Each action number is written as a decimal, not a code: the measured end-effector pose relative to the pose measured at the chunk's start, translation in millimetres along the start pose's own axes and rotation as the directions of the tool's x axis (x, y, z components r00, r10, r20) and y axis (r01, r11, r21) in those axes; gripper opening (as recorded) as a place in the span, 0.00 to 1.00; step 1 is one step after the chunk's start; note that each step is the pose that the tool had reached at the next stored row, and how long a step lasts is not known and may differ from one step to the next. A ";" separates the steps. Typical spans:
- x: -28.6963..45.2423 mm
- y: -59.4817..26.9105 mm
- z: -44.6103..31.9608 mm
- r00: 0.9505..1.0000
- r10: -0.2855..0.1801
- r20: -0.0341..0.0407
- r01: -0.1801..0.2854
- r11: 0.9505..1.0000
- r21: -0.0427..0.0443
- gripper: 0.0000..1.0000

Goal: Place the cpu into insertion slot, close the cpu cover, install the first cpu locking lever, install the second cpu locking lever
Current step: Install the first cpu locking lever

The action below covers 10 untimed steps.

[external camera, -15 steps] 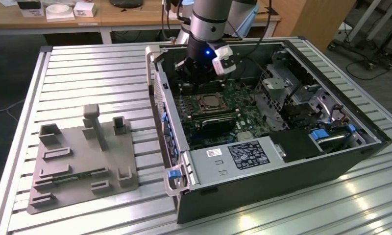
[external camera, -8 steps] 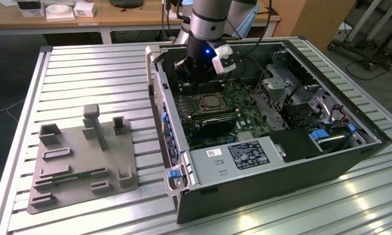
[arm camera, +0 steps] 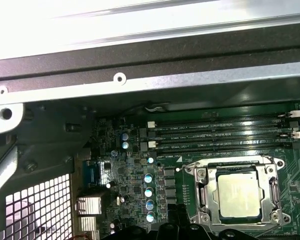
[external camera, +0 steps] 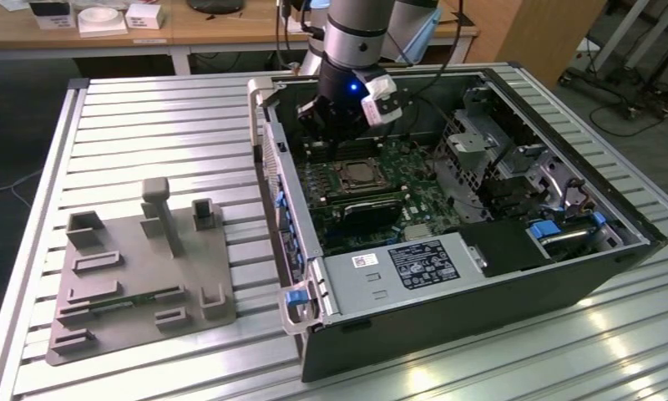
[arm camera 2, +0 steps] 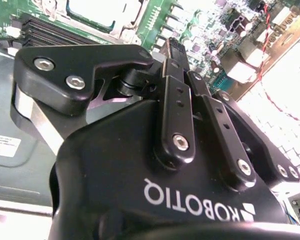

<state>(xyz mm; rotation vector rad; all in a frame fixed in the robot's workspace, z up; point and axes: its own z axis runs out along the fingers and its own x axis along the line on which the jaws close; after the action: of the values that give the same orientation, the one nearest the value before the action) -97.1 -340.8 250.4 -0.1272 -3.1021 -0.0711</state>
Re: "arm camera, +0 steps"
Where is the black RAM slot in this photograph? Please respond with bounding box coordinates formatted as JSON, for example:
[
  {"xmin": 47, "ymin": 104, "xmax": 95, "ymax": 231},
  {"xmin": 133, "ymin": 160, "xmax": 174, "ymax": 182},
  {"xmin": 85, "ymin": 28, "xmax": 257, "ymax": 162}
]
[
  {"xmin": 147, "ymin": 109, "xmax": 300, "ymax": 130},
  {"xmin": 149, "ymin": 140, "xmax": 297, "ymax": 158},
  {"xmin": 147, "ymin": 121, "xmax": 300, "ymax": 139},
  {"xmin": 147, "ymin": 131, "xmax": 300, "ymax": 149}
]

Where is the CPU socket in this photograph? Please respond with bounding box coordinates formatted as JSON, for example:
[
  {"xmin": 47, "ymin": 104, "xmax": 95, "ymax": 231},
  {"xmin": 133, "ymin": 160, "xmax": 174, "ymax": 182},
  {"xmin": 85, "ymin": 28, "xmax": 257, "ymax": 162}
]
[{"xmin": 183, "ymin": 154, "xmax": 292, "ymax": 231}]

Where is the green motherboard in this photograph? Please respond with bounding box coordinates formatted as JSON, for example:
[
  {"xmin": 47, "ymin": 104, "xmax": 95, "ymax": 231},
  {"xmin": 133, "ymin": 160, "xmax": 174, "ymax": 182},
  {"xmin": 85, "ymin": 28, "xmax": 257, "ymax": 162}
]
[{"xmin": 82, "ymin": 102, "xmax": 300, "ymax": 240}]

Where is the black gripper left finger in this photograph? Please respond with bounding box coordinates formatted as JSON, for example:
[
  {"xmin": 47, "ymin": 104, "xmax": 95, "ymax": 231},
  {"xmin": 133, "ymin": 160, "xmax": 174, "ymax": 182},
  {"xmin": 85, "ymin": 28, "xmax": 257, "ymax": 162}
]
[{"xmin": 126, "ymin": 203, "xmax": 181, "ymax": 240}]

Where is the metal socket cover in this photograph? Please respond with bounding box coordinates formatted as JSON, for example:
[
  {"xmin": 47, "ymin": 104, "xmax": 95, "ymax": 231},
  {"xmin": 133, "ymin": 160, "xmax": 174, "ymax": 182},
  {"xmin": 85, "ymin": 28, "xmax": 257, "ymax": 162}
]
[{"xmin": 194, "ymin": 159, "xmax": 283, "ymax": 225}]

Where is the blue VGA port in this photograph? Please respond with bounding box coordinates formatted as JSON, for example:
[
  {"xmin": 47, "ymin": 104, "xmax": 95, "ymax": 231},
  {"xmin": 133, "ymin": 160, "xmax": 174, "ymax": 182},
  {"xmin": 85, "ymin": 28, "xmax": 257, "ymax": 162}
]
[{"xmin": 82, "ymin": 159, "xmax": 102, "ymax": 188}]

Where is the silver metal port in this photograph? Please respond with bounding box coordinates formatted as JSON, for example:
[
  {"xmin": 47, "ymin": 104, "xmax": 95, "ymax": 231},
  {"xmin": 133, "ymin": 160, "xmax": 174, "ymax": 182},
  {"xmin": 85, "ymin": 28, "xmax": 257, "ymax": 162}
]
[
  {"xmin": 75, "ymin": 196, "xmax": 103, "ymax": 216},
  {"xmin": 79, "ymin": 216, "xmax": 101, "ymax": 232}
]

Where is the white wire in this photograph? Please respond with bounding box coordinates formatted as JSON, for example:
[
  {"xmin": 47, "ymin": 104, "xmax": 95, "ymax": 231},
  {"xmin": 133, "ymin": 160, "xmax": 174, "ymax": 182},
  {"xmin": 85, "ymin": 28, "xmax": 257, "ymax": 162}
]
[{"xmin": 143, "ymin": 105, "xmax": 165, "ymax": 113}]

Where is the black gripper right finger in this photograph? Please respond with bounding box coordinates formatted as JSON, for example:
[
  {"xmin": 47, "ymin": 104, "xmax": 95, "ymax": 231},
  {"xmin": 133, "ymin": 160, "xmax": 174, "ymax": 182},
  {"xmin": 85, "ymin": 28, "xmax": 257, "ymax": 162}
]
[{"xmin": 177, "ymin": 203, "xmax": 268, "ymax": 240}]

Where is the black open PC case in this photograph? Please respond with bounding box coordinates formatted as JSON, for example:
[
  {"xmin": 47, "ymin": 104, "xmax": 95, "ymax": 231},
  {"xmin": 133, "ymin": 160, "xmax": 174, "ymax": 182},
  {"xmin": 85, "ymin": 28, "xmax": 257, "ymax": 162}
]
[{"xmin": 0, "ymin": 41, "xmax": 300, "ymax": 240}]

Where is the silver square CPU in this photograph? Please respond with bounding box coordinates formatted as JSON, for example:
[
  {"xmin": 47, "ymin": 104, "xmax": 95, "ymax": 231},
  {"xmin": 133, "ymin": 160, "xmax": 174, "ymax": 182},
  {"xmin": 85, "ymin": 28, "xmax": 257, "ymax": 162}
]
[{"xmin": 216, "ymin": 172, "xmax": 265, "ymax": 218}]

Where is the thin metal locking lever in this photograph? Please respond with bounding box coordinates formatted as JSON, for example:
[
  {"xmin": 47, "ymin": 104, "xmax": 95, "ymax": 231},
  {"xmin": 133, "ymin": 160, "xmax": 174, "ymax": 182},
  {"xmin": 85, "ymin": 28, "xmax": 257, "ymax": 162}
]
[{"xmin": 268, "ymin": 174, "xmax": 283, "ymax": 210}]

